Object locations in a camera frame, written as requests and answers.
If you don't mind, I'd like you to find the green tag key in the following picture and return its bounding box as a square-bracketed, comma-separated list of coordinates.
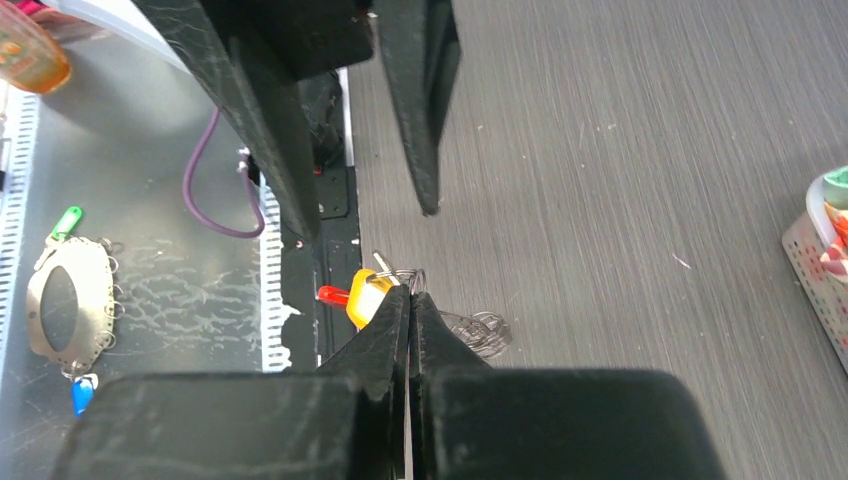
[48, 206, 83, 242]

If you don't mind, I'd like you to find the blue tag key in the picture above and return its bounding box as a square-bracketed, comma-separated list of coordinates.
[70, 373, 99, 417]

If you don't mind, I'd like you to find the metal key holder red handle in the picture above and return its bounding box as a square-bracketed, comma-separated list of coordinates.
[317, 269, 513, 359]

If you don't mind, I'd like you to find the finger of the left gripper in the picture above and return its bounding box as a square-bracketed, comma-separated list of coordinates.
[135, 0, 373, 242]
[373, 0, 462, 216]

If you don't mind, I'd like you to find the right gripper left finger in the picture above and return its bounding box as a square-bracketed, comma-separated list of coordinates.
[51, 286, 411, 479]

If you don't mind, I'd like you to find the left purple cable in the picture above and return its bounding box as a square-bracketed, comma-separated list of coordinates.
[182, 105, 266, 240]

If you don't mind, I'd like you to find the white plastic basket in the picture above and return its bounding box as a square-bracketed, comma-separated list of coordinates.
[781, 175, 847, 368]

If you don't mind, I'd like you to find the colourful patterned cloth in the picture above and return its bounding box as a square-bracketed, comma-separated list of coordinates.
[820, 166, 847, 285]

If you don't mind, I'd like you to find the orange drink bottle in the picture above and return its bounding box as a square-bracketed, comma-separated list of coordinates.
[1, 1, 72, 95]

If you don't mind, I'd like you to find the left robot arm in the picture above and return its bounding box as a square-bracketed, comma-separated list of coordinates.
[54, 1, 461, 241]

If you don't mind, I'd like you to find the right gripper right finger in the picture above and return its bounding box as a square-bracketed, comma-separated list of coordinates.
[409, 293, 726, 479]

